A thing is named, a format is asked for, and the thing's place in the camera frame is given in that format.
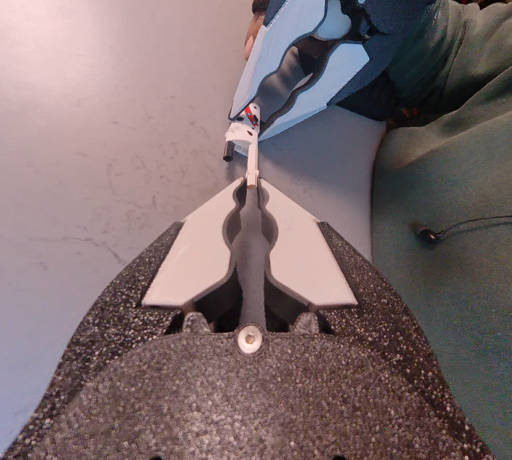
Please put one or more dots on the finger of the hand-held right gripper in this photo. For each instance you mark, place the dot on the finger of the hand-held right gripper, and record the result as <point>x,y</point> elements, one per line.
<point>288,19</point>
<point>340,71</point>

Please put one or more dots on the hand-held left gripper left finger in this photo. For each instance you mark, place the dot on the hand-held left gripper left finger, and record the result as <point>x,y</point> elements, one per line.
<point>188,264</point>

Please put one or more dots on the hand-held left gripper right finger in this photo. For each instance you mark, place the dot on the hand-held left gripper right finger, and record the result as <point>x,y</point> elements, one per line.
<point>312,264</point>

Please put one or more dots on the white spotted lego panel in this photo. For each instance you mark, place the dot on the white spotted lego panel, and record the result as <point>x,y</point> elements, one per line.
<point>240,135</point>

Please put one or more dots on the short black lego connector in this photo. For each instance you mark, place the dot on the short black lego connector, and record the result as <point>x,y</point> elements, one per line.
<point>229,152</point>

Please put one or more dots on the person's right forearm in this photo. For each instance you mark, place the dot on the person's right forearm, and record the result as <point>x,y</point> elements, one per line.
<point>460,47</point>

